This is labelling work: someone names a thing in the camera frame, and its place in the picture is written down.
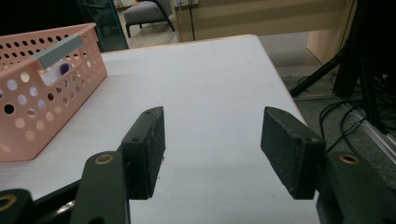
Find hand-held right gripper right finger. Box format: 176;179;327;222
260;105;327;201

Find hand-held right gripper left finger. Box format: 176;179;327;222
120;105;166;201

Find pink perforated plastic basket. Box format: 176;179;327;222
0;21;108;163

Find black tripod stand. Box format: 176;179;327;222
289;0;396;134

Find purple item in basket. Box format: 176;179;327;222
59;62;74;76

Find wooden cabinet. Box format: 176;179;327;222
170;0;358;65

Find grey armchair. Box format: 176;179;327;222
123;0;177;39

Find black cables on floor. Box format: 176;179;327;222
318;71;396;154

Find aluminium profile rail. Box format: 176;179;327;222
344;102;396;164

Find grey basket handle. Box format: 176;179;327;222
31;33;84;70

